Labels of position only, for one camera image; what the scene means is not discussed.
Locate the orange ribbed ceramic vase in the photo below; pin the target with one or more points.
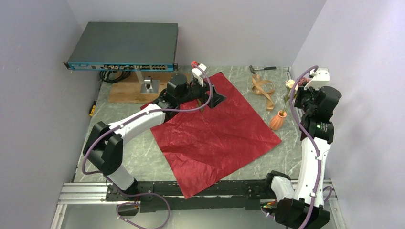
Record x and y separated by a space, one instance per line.
277 121

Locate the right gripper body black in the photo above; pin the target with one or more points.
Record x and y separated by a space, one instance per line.
304 98

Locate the aluminium rail frame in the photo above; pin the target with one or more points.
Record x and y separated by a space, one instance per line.
158 191

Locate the hammer with black handle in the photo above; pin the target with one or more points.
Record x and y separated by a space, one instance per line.
254 70

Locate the wooden board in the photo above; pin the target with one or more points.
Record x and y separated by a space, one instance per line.
131 90

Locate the grey blue network switch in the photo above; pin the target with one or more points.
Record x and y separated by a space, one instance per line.
125 46

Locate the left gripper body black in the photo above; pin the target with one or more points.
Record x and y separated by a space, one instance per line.
197 91

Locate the yellow black tool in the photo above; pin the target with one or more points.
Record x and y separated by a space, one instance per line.
92 108

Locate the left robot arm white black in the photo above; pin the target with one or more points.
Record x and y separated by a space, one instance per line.
105 144

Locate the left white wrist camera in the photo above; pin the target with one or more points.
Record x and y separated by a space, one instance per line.
198 71

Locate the tan satin ribbon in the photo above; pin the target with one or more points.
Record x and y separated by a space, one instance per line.
265 88

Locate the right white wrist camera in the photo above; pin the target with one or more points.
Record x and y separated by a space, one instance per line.
318 78

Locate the metal stand bracket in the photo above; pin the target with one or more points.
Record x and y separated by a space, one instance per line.
148 85

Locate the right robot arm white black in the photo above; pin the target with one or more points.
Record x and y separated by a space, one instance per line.
302 207

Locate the maroon paper bouquet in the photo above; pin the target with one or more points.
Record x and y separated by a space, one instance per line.
199 155

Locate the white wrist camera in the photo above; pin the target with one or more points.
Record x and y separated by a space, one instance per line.
318 78
198 71

